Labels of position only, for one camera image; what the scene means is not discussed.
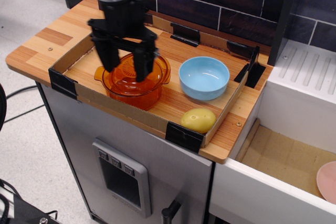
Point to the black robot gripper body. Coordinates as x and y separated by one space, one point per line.
123 27

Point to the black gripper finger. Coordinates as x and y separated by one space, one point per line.
108 54
143 62

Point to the orange transparent pot lid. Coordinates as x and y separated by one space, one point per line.
129 80

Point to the orange transparent pot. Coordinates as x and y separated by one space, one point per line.
143 102

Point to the light blue bowl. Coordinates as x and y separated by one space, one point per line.
203 78

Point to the cardboard fence with black tape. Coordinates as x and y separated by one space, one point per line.
178 40

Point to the yellow toy potato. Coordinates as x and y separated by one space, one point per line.
198 120

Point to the grey toy oven cabinet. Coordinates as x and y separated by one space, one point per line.
125 174

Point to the white toy sink unit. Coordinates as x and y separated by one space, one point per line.
271 174

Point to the pink plate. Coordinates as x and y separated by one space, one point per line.
326 181

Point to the black vertical post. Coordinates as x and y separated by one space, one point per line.
279 39

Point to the black oven door handle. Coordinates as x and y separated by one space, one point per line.
167 214

